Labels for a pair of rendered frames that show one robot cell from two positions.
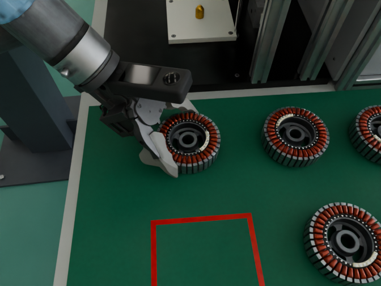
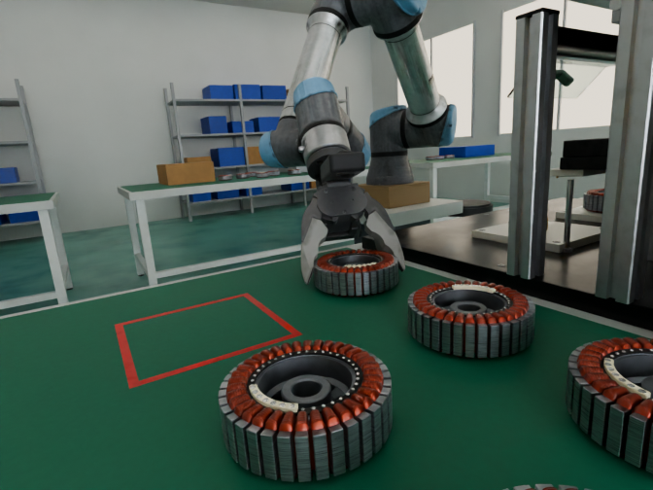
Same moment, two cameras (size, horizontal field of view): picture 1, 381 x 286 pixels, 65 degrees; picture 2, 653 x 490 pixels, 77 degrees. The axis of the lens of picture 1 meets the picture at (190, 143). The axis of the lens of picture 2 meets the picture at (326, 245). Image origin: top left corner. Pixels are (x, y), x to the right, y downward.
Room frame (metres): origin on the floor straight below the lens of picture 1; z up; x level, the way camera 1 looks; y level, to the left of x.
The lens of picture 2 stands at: (0.02, -0.45, 0.93)
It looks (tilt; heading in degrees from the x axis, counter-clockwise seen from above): 13 degrees down; 64
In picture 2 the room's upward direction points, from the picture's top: 4 degrees counter-clockwise
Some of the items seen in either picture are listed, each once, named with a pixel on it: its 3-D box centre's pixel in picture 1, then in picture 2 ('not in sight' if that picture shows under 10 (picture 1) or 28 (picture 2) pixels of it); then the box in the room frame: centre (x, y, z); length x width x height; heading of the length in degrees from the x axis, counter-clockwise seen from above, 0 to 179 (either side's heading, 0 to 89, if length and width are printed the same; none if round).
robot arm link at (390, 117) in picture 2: not in sight; (390, 128); (0.79, 0.64, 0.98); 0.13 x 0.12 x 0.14; 123
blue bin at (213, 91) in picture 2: not in sight; (218, 94); (1.56, 6.33, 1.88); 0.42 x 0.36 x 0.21; 95
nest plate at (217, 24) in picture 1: (199, 18); (540, 232); (0.61, -0.02, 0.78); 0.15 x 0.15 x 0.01; 4
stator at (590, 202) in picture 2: not in sight; (617, 200); (0.86, 0.00, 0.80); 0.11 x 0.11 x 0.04
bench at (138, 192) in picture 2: not in sight; (268, 219); (1.11, 2.93, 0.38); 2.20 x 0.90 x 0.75; 4
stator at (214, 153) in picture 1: (187, 141); (356, 270); (0.28, 0.00, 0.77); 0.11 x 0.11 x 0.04
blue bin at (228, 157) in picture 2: not in sight; (227, 157); (1.60, 6.34, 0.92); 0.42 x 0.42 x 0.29; 5
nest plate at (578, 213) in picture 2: not in sight; (616, 213); (0.86, 0.00, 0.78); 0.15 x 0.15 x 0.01; 4
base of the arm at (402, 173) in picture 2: not in sight; (389, 167); (0.79, 0.65, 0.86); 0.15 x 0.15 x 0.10
